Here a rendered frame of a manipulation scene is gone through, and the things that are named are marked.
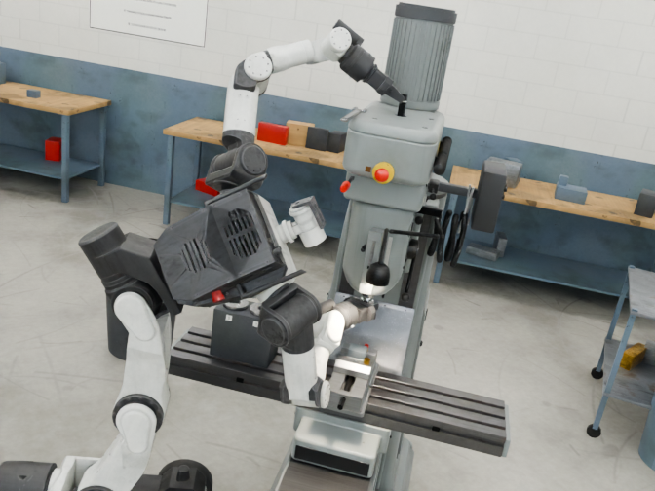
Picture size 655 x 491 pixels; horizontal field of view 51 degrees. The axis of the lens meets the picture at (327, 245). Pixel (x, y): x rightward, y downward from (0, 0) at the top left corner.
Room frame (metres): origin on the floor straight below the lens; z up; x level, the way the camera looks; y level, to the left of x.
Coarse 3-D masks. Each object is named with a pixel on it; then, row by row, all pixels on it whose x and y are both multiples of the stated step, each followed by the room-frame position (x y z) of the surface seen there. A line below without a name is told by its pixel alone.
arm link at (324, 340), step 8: (328, 312) 1.89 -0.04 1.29; (336, 312) 1.89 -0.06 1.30; (328, 320) 1.85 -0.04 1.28; (336, 320) 1.87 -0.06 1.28; (328, 328) 1.83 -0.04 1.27; (336, 328) 1.85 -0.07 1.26; (320, 336) 1.82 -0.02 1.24; (328, 336) 1.81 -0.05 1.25; (336, 336) 1.83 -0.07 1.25; (320, 344) 1.80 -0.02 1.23; (328, 344) 1.81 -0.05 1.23; (336, 344) 1.82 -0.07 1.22; (328, 352) 1.81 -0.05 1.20
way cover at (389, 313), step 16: (384, 304) 2.44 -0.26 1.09; (384, 320) 2.42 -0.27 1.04; (400, 320) 2.41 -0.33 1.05; (352, 336) 2.39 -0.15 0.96; (368, 336) 2.39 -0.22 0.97; (384, 336) 2.39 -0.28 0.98; (400, 336) 2.38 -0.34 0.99; (336, 352) 2.34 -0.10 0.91; (384, 352) 2.34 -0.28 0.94; (400, 352) 2.35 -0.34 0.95; (384, 368) 2.30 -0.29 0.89; (400, 368) 2.30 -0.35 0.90
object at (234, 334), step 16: (224, 304) 2.15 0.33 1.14; (240, 304) 2.16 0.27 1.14; (256, 304) 2.18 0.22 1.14; (224, 320) 2.12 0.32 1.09; (240, 320) 2.11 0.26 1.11; (256, 320) 2.10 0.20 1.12; (224, 336) 2.11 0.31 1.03; (240, 336) 2.11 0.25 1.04; (256, 336) 2.10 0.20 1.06; (224, 352) 2.11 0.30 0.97; (240, 352) 2.10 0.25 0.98; (256, 352) 2.09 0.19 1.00; (272, 352) 2.13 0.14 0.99
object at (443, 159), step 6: (444, 138) 2.29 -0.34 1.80; (450, 138) 2.31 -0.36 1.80; (444, 144) 2.17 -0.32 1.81; (450, 144) 2.23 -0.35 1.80; (444, 150) 2.08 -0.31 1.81; (438, 156) 2.00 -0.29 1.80; (444, 156) 2.00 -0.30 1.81; (438, 162) 1.91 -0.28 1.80; (444, 162) 1.93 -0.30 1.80; (438, 168) 1.88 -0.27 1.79; (444, 168) 1.88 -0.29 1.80; (438, 174) 1.88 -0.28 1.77
